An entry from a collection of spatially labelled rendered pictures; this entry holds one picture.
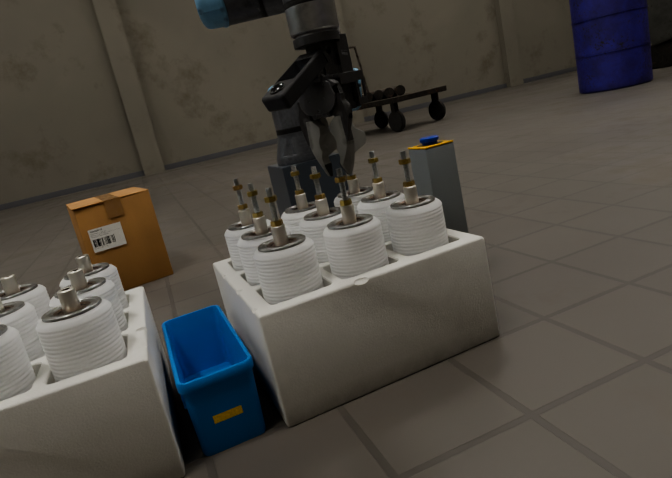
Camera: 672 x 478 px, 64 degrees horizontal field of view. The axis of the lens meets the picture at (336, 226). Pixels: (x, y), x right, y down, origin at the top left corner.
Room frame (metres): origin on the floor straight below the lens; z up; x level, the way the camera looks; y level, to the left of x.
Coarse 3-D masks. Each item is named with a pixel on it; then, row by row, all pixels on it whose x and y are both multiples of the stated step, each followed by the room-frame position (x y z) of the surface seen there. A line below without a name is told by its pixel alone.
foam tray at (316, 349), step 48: (480, 240) 0.83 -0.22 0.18; (240, 288) 0.85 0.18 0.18; (336, 288) 0.74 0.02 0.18; (384, 288) 0.77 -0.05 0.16; (432, 288) 0.79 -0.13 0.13; (480, 288) 0.82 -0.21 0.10; (240, 336) 0.94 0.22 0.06; (288, 336) 0.71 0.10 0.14; (336, 336) 0.74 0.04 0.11; (384, 336) 0.76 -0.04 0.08; (432, 336) 0.79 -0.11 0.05; (480, 336) 0.82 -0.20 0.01; (288, 384) 0.71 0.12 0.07; (336, 384) 0.73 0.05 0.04; (384, 384) 0.76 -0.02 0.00
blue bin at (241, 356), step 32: (192, 320) 0.96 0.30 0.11; (224, 320) 0.88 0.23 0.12; (192, 352) 0.95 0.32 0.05; (224, 352) 0.97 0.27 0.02; (192, 384) 0.67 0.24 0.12; (224, 384) 0.69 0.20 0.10; (192, 416) 0.68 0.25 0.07; (224, 416) 0.69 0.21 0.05; (256, 416) 0.70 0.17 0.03; (224, 448) 0.68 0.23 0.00
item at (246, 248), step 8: (288, 232) 0.90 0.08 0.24; (240, 240) 0.90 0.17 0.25; (248, 240) 0.88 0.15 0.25; (256, 240) 0.87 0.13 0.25; (264, 240) 0.87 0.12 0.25; (240, 248) 0.89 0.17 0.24; (248, 248) 0.87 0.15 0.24; (256, 248) 0.86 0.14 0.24; (240, 256) 0.91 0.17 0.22; (248, 256) 0.87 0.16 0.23; (248, 264) 0.88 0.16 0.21; (248, 272) 0.88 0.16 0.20; (256, 272) 0.87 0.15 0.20; (248, 280) 0.89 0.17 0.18; (256, 280) 0.87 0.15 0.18
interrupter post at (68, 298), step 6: (66, 288) 0.70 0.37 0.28; (72, 288) 0.69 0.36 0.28; (60, 294) 0.68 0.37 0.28; (66, 294) 0.68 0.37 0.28; (72, 294) 0.69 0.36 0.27; (60, 300) 0.68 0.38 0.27; (66, 300) 0.68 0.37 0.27; (72, 300) 0.69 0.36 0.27; (78, 300) 0.69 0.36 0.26; (66, 306) 0.68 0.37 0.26; (72, 306) 0.68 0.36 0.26; (78, 306) 0.69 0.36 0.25; (66, 312) 0.68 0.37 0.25
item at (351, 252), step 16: (368, 224) 0.81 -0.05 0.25; (336, 240) 0.80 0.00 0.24; (352, 240) 0.79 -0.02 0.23; (368, 240) 0.80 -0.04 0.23; (336, 256) 0.81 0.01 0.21; (352, 256) 0.79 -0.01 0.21; (368, 256) 0.79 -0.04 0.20; (384, 256) 0.81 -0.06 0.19; (336, 272) 0.81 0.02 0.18; (352, 272) 0.79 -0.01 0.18
